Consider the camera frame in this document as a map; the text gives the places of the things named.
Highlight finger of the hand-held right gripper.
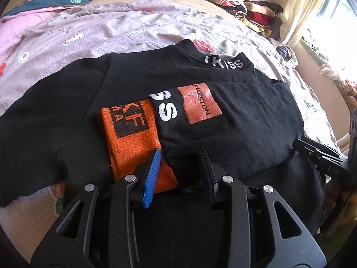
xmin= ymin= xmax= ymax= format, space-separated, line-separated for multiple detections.
xmin=292 ymin=138 xmax=350 ymax=180

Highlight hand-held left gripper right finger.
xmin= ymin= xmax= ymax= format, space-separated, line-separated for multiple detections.
xmin=197 ymin=149 xmax=327 ymax=268

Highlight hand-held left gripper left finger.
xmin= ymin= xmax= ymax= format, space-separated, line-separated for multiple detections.
xmin=31 ymin=149 xmax=163 ymax=268

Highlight black sweatshirt with orange cuff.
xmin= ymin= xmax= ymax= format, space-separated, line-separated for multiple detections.
xmin=0 ymin=39 xmax=328 ymax=268

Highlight clothes on windowsill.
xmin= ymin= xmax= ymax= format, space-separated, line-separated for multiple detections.
xmin=301 ymin=29 xmax=357 ymax=108

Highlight pile of folded clothes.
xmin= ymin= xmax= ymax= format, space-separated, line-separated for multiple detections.
xmin=202 ymin=0 xmax=285 ymax=39

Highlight window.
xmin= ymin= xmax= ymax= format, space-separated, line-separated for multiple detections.
xmin=307 ymin=0 xmax=357 ymax=76

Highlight cream curtain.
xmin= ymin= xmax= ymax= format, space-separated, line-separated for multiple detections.
xmin=279 ymin=0 xmax=334 ymax=46

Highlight pink strawberry print duvet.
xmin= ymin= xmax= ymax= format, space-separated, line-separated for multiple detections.
xmin=0 ymin=1 xmax=345 ymax=231

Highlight plain pink blanket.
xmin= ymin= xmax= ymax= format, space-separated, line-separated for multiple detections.
xmin=0 ymin=7 xmax=92 ymax=63

